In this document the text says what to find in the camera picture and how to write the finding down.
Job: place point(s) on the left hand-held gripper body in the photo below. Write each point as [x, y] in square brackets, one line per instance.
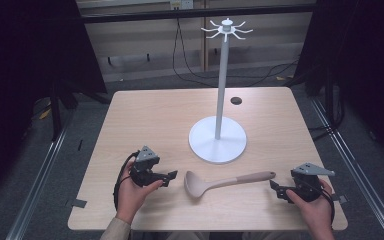
[144, 170]

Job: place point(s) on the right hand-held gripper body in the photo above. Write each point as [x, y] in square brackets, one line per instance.
[308, 181]

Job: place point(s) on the beige soup ladle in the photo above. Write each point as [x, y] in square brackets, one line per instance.
[196, 186]

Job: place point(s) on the white hook rack stand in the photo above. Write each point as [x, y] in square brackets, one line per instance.
[217, 141]

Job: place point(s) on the person's right hand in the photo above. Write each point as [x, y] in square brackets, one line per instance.
[316, 210]

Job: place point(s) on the person's left hand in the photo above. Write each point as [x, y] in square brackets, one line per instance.
[130, 198]

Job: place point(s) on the grey tape piece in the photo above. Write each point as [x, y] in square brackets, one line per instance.
[78, 203]
[340, 199]

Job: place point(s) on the black table grommet hole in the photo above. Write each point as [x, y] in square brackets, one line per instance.
[236, 100]

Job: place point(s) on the black stand leg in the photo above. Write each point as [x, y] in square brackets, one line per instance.
[56, 113]

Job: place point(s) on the yellow floor tape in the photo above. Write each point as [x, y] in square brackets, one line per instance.
[45, 113]

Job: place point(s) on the black curtain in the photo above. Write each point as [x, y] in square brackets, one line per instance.
[30, 60]
[363, 66]

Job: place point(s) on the black horizontal bar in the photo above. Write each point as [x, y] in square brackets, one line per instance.
[193, 13]

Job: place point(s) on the metal floor rail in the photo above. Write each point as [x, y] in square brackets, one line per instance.
[363, 180]
[36, 190]

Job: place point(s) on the wooden upright post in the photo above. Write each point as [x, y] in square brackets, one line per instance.
[205, 53]

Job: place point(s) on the wall power outlet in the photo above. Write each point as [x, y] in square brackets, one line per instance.
[182, 4]

